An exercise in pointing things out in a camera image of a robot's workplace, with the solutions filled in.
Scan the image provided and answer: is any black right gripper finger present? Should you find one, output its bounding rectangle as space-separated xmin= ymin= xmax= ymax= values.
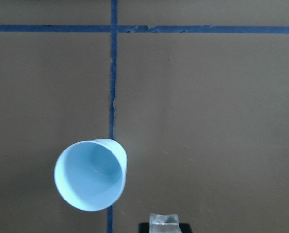
xmin=138 ymin=222 xmax=191 ymax=233

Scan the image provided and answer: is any light blue plastic cup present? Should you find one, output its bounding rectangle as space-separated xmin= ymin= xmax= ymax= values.
xmin=54 ymin=139 xmax=127 ymax=212

